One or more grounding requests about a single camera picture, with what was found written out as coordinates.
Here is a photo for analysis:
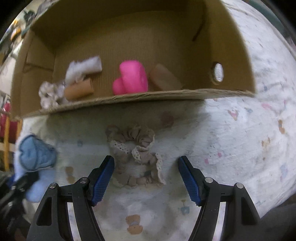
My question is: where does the light blue fish plush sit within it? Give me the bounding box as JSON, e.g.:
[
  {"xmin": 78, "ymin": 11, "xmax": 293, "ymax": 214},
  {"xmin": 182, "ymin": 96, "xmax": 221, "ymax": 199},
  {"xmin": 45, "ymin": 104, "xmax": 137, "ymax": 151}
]
[{"xmin": 14, "ymin": 133, "xmax": 58, "ymax": 203}]

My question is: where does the white satin scrunchie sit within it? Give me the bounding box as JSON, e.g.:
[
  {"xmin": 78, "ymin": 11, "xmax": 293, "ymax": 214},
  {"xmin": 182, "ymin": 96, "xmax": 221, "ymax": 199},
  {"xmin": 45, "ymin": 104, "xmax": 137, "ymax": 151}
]
[{"xmin": 38, "ymin": 81, "xmax": 68, "ymax": 109}]

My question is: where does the orange foam cylinder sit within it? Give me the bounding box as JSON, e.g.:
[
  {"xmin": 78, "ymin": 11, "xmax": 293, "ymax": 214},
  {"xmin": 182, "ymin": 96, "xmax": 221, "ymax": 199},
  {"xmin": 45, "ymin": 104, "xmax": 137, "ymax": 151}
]
[{"xmin": 64, "ymin": 78, "xmax": 94, "ymax": 101}]

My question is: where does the pink foam mushroom toy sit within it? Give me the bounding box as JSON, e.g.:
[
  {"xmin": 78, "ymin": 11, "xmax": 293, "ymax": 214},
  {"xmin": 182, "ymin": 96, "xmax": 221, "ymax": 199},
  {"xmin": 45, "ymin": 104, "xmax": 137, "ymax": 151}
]
[{"xmin": 112, "ymin": 60, "xmax": 149, "ymax": 95}]

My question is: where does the yellow wooden chair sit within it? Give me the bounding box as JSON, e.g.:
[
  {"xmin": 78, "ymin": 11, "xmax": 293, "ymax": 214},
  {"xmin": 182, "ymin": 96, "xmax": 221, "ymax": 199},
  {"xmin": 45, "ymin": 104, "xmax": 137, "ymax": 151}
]
[{"xmin": 1, "ymin": 110, "xmax": 16, "ymax": 172}]

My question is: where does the red bag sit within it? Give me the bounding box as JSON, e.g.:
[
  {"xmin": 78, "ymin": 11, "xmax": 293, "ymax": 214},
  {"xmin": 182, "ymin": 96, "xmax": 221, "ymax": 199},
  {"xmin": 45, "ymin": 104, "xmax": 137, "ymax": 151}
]
[{"xmin": 0, "ymin": 102, "xmax": 19, "ymax": 143}]

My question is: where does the beige lace scrunchie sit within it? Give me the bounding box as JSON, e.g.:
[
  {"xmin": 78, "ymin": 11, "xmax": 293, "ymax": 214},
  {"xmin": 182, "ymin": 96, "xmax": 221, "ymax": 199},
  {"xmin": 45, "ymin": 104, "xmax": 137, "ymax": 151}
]
[{"xmin": 106, "ymin": 125, "xmax": 166, "ymax": 188}]

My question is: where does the tan foam block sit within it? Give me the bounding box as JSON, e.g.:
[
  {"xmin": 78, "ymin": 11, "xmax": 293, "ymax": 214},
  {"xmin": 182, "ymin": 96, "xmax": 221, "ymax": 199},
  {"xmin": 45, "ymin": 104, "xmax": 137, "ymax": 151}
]
[{"xmin": 149, "ymin": 64, "xmax": 183, "ymax": 91}]

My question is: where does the brown cardboard box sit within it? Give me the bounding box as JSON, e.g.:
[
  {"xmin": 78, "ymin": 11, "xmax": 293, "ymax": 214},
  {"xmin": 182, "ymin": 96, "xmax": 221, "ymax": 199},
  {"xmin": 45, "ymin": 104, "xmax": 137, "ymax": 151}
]
[{"xmin": 11, "ymin": 1, "xmax": 255, "ymax": 118}]

